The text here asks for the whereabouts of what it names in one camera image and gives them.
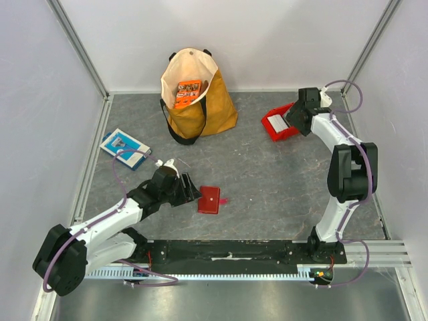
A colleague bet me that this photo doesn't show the aluminium frame rail left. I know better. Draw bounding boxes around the aluminium frame rail left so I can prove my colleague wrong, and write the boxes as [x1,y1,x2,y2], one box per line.
[47,0,112,225]

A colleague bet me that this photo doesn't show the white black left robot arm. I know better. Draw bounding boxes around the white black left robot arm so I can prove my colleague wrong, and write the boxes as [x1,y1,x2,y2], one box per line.
[32,165,202,296]

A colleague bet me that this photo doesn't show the orange snack box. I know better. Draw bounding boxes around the orange snack box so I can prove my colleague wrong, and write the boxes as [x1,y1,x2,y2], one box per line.
[174,80,201,109]

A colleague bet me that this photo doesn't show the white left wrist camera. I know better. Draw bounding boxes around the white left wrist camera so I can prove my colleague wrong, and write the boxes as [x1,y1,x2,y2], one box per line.
[155,158,180,178]

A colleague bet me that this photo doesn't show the white slotted cable duct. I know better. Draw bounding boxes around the white slotted cable duct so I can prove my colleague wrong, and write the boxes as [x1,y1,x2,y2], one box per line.
[85,265,314,282]

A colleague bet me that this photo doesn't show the red plastic bin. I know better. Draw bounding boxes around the red plastic bin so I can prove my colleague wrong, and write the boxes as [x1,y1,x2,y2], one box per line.
[261,102,299,142]

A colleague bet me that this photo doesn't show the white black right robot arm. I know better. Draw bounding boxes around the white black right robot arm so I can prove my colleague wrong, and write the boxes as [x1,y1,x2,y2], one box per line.
[284,88,378,263]

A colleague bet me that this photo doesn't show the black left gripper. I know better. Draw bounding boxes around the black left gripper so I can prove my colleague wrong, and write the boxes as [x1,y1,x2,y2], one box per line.
[160,172,202,207]

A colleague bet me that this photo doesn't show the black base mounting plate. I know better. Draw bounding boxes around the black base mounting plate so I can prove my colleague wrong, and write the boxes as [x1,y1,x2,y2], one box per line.
[127,239,347,265]

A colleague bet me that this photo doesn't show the blue white razor package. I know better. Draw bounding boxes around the blue white razor package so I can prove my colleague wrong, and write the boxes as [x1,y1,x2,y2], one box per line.
[100,128,151,171]

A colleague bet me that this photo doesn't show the aluminium front frame rail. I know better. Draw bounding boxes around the aluminium front frame rail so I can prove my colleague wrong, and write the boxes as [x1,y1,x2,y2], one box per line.
[283,240,411,268]

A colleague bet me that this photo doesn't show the red leather card holder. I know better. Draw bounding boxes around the red leather card holder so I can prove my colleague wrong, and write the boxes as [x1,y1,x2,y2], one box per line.
[197,186,229,215]

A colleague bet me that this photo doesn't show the mustard yellow tote bag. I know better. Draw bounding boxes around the mustard yellow tote bag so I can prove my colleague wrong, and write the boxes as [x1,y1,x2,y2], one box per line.
[160,47,238,145]

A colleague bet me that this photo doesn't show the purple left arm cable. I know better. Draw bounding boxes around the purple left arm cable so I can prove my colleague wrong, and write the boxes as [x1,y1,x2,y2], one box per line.
[42,149,180,294]

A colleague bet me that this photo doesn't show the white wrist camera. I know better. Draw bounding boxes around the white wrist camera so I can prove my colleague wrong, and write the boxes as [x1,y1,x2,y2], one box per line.
[155,158,180,178]
[319,86,332,108]

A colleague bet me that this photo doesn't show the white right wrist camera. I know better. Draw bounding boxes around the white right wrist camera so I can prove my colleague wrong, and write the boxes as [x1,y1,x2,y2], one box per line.
[319,86,332,108]

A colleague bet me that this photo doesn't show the white card stack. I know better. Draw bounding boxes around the white card stack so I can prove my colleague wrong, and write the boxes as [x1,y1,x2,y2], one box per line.
[267,114,289,133]

